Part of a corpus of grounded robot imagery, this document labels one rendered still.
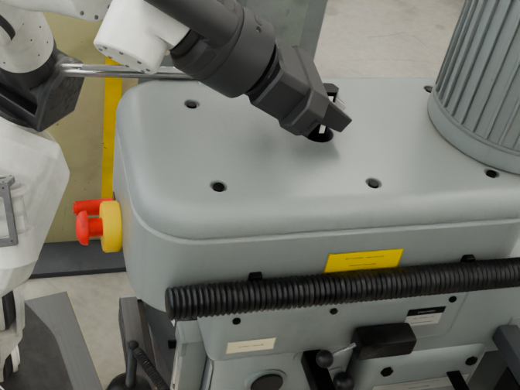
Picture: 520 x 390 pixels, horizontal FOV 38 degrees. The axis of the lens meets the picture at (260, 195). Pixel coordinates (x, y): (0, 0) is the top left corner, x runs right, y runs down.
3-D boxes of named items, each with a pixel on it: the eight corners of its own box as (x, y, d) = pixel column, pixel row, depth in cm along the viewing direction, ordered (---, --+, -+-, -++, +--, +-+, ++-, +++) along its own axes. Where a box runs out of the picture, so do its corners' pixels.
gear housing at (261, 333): (206, 369, 92) (217, 316, 86) (172, 229, 109) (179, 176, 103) (453, 340, 102) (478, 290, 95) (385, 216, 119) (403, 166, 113)
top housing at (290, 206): (132, 330, 82) (141, 221, 72) (106, 174, 101) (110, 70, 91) (508, 292, 96) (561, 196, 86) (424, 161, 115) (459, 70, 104)
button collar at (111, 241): (104, 263, 89) (105, 226, 85) (98, 227, 93) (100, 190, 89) (121, 261, 89) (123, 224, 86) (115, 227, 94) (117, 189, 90)
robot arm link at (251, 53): (264, 94, 91) (182, 45, 84) (317, 33, 86) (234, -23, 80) (285, 161, 81) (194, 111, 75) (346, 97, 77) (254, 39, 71)
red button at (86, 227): (76, 253, 88) (76, 227, 85) (73, 229, 91) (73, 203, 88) (105, 251, 89) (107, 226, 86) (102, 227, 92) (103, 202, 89)
